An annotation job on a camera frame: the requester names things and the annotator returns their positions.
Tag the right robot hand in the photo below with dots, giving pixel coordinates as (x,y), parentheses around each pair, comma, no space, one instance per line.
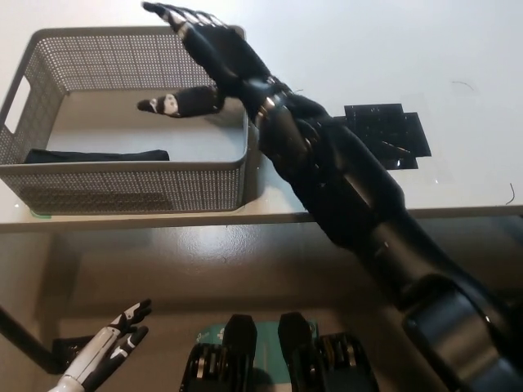
(229,57)

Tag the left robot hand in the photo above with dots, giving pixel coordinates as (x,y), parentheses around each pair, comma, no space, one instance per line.
(98,347)

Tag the black metal table leg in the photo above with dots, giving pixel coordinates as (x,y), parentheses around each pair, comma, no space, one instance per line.
(24,335)

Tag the black ribbed robot body block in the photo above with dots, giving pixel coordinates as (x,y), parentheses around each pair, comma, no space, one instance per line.
(241,343)

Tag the green tape marker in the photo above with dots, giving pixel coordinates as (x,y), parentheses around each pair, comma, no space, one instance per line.
(42,214)

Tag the grey perforated plastic basket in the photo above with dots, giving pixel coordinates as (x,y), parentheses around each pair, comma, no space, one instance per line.
(122,192)

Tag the black tape patch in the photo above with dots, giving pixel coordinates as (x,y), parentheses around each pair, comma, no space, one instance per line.
(380,122)

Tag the teal robot body plate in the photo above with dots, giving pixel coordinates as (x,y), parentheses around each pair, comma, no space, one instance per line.
(269,351)

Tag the black robot feet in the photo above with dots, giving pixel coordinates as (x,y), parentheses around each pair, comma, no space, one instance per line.
(298,343)

